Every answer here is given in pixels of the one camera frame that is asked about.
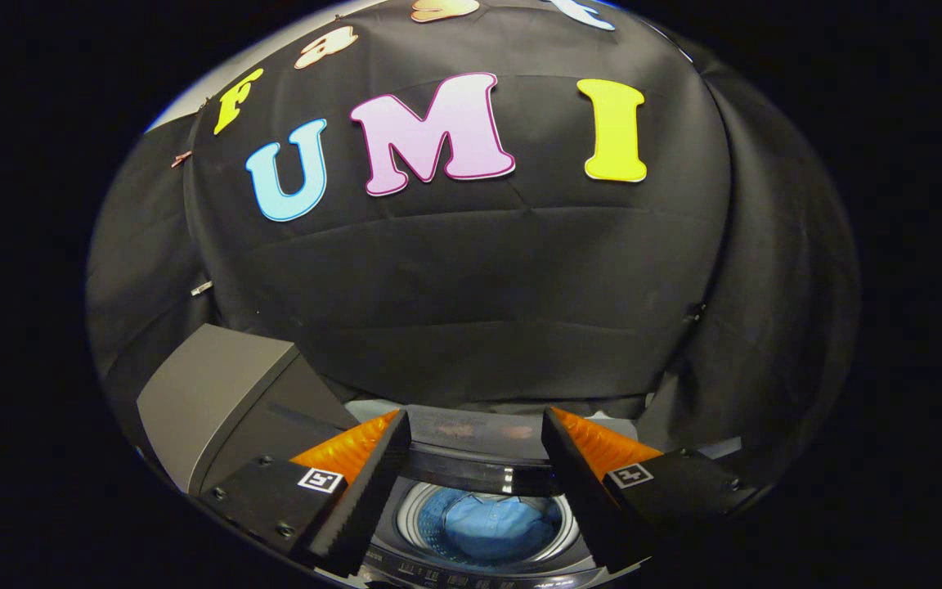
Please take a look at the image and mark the grey washing machine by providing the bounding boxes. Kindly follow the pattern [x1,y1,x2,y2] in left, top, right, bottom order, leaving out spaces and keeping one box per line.
[344,399,742,589]

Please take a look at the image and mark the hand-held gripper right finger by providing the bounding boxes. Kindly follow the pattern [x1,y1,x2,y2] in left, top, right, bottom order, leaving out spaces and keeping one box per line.
[541,407,765,575]

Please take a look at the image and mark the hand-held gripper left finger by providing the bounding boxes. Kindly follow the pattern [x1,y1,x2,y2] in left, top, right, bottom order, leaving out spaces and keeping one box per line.
[191,408,413,579]

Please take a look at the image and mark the grey cabinet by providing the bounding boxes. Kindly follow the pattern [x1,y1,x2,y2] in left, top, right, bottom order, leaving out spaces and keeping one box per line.
[136,323,361,496]

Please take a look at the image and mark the light blue polo shirt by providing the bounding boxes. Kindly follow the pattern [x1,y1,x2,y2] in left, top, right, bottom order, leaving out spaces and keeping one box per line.
[418,488,563,564]

